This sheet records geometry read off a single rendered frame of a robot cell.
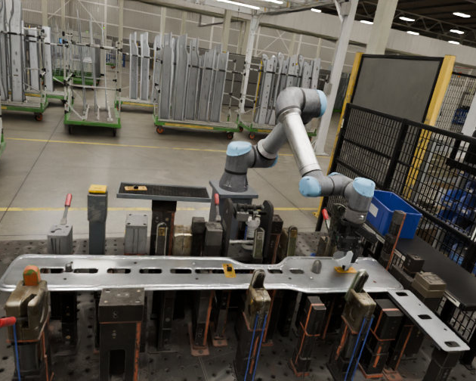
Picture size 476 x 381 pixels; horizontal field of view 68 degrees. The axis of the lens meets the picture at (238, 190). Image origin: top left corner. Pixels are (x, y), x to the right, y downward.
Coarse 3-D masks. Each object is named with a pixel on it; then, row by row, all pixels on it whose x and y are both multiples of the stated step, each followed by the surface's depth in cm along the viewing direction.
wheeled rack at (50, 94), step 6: (66, 36) 837; (42, 42) 850; (48, 42) 856; (66, 48) 847; (66, 54) 852; (66, 66) 939; (54, 78) 936; (30, 90) 877; (42, 90) 895; (30, 96) 852; (36, 96) 856; (42, 96) 862; (48, 96) 867; (54, 96) 872; (60, 96) 877; (66, 96) 889
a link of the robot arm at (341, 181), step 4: (332, 172) 136; (336, 172) 136; (332, 176) 130; (336, 176) 131; (340, 176) 131; (344, 176) 132; (336, 180) 128; (340, 180) 129; (344, 180) 130; (348, 180) 129; (352, 180) 129; (336, 184) 128; (340, 184) 128; (344, 184) 128; (336, 188) 128; (340, 188) 129; (344, 188) 128; (336, 192) 129; (340, 192) 130; (344, 192) 128; (328, 196) 130; (344, 196) 129
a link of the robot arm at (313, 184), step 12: (288, 96) 137; (300, 96) 139; (276, 108) 139; (288, 108) 135; (300, 108) 141; (288, 120) 135; (300, 120) 135; (288, 132) 134; (300, 132) 132; (300, 144) 130; (300, 156) 129; (312, 156) 128; (300, 168) 129; (312, 168) 126; (312, 180) 123; (324, 180) 125; (300, 192) 127; (312, 192) 123; (324, 192) 125
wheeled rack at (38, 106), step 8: (0, 32) 656; (8, 32) 660; (40, 32) 653; (40, 40) 657; (40, 48) 662; (40, 56) 666; (40, 64) 671; (40, 72) 675; (40, 80) 681; (32, 88) 757; (40, 88) 686; (8, 104) 683; (16, 104) 688; (24, 104) 693; (32, 104) 717; (40, 104) 696; (40, 112) 699; (40, 120) 716
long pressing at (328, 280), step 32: (32, 256) 116; (64, 256) 119; (96, 256) 121; (128, 256) 124; (160, 256) 127; (192, 256) 130; (288, 256) 141; (320, 256) 145; (0, 288) 101; (64, 288) 105; (96, 288) 107; (160, 288) 112; (192, 288) 114; (224, 288) 117; (288, 288) 122; (320, 288) 124; (384, 288) 130
